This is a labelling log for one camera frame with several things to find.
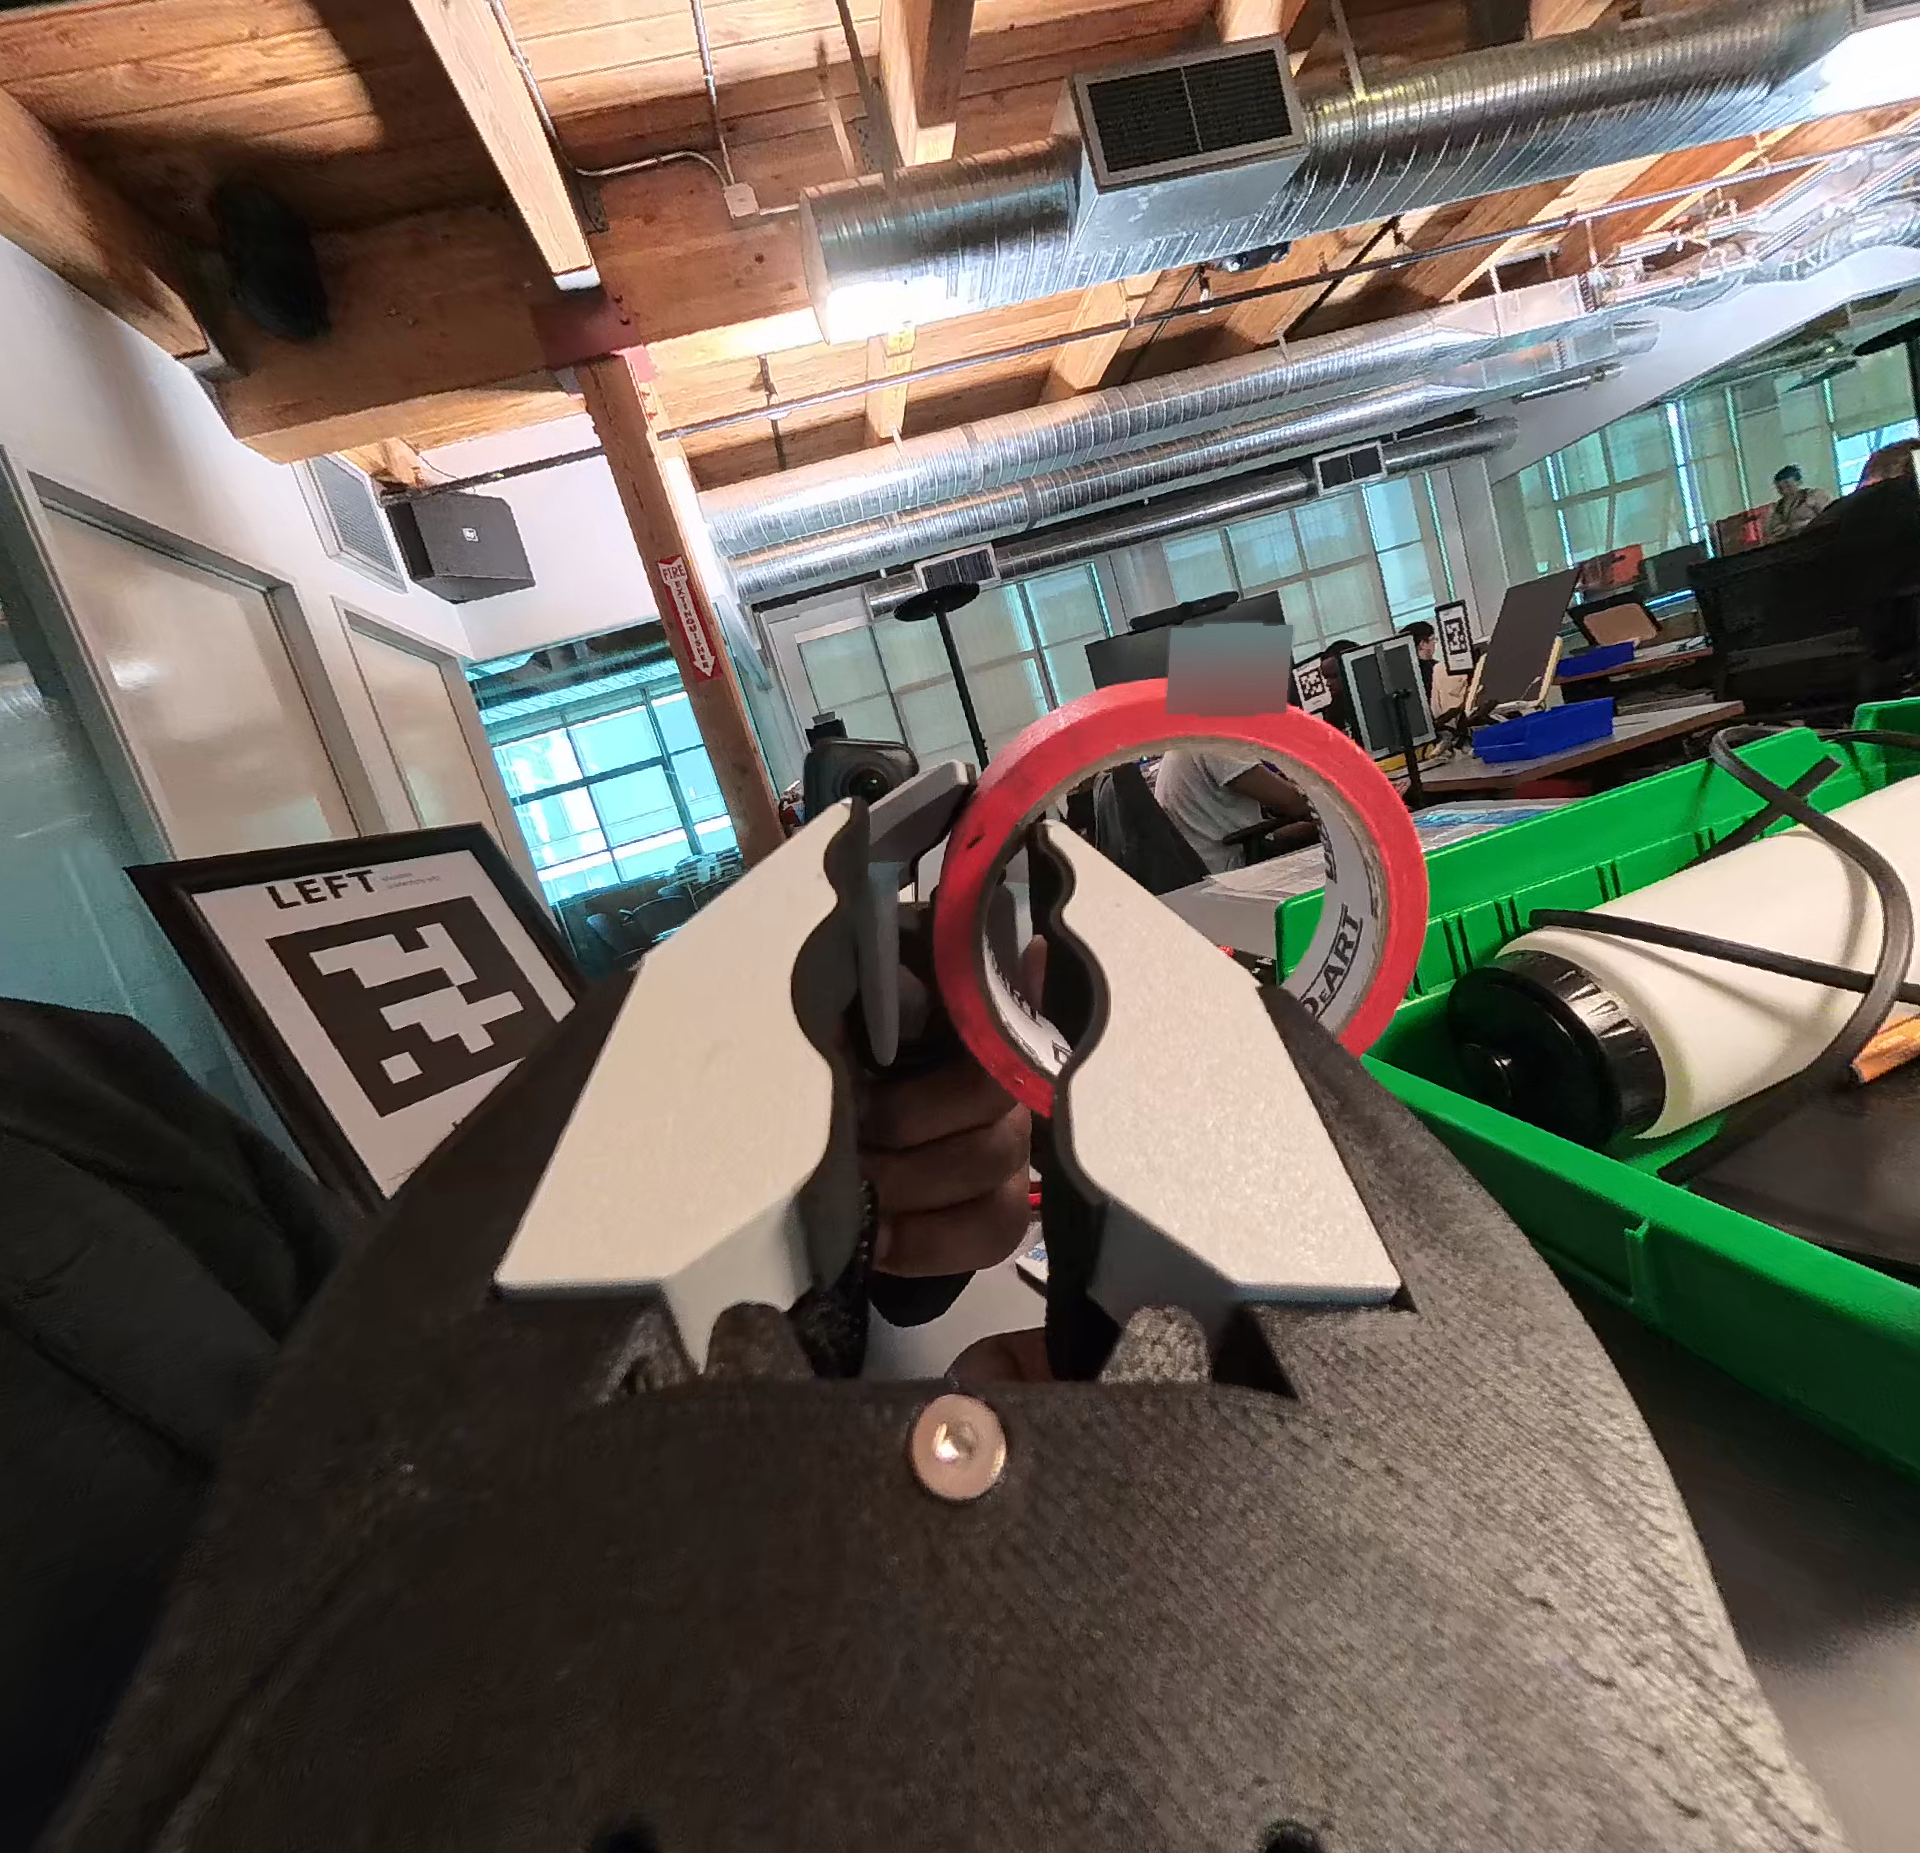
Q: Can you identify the black wall speaker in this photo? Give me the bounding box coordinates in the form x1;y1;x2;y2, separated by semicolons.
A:
385;492;534;605

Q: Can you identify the large duct with vent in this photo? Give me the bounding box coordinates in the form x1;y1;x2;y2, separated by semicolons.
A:
800;0;1920;338

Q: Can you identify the black floor lamp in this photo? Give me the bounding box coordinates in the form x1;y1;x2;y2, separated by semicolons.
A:
896;591;999;774

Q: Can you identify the plastic-sleeved paper sheet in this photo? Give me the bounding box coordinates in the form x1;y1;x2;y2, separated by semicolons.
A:
1410;802;1571;851

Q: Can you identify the red tape roll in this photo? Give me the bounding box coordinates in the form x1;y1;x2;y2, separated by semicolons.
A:
931;679;1433;1123

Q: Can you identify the black mat sheet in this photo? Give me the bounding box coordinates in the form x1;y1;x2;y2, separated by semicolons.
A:
1695;1045;1920;1271

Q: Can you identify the black computer monitor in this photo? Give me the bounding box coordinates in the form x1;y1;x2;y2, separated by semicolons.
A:
1687;488;1920;685

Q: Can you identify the green plastic bin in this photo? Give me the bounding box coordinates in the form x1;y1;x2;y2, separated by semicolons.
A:
1274;699;1920;1472

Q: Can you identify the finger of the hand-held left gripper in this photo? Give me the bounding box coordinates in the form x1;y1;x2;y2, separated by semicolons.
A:
861;762;980;1069

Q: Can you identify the black cable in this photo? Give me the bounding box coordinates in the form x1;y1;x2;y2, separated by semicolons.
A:
1523;723;1920;1090

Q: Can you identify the white bottle black base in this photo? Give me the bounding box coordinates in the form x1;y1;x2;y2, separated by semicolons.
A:
1445;780;1920;1143

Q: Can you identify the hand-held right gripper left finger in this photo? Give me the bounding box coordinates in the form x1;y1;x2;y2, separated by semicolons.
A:
492;802;875;1363

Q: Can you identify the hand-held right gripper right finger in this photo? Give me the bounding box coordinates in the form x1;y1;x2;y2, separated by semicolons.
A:
1028;818;1406;1382

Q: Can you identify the small upright screen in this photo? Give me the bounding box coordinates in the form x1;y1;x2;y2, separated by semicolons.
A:
1339;639;1435;762

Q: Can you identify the black framed marker sign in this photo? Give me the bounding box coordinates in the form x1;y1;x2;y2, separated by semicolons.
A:
127;828;587;1210

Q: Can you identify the wooden post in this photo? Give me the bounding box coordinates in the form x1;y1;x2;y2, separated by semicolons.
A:
577;361;789;850

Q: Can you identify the silver air duct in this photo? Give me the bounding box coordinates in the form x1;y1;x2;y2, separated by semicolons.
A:
696;293;1650;602

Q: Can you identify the red post sign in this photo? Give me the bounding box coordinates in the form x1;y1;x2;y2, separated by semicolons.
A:
655;555;721;682

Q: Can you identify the small blue parts tray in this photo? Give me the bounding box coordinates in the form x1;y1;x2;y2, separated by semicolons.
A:
1470;699;1616;764

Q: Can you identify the large black display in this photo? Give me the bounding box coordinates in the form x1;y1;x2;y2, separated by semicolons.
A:
1084;630;1293;699

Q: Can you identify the grey tilted panel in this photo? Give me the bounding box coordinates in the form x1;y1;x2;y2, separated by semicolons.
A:
1474;571;1585;713

